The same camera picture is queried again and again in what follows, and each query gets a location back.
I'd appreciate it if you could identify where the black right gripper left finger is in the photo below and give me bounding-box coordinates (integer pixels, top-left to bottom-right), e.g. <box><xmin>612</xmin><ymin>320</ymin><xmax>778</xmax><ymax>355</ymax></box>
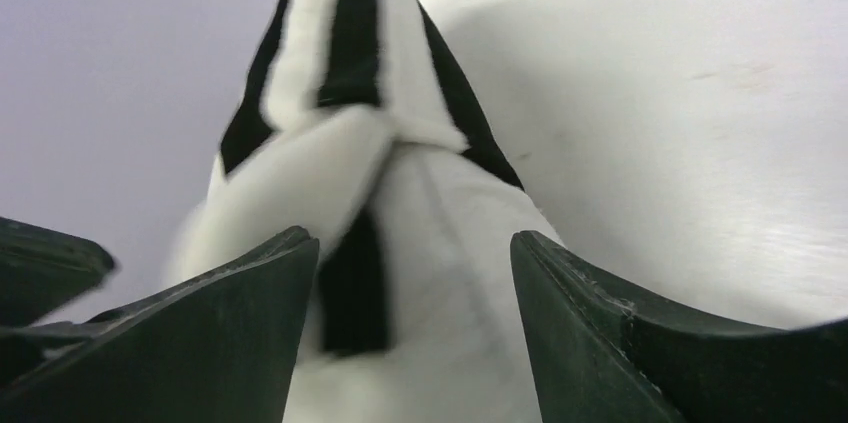
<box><xmin>1</xmin><ymin>228</ymin><xmax>319</xmax><ymax>422</ymax></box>

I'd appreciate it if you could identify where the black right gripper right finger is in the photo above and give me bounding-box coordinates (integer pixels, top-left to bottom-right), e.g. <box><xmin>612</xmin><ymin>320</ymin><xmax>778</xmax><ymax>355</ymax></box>
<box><xmin>510</xmin><ymin>231</ymin><xmax>847</xmax><ymax>423</ymax></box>

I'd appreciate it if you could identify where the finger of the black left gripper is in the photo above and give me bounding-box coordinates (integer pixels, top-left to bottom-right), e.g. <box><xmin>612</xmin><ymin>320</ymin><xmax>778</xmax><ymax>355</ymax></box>
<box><xmin>1</xmin><ymin>218</ymin><xmax>116</xmax><ymax>327</ymax></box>
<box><xmin>1</xmin><ymin>321</ymin><xmax>106</xmax><ymax>388</ymax></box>

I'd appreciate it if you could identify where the white pillow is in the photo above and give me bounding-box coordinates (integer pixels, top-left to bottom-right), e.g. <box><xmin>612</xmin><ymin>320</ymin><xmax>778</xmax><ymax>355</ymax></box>
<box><xmin>165</xmin><ymin>105</ymin><xmax>554</xmax><ymax>422</ymax></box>

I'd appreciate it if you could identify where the black white striped pillowcase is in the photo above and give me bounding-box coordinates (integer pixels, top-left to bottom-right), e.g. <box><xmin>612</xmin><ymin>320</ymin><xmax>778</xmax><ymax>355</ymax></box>
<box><xmin>200</xmin><ymin>0</ymin><xmax>528</xmax><ymax>358</ymax></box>

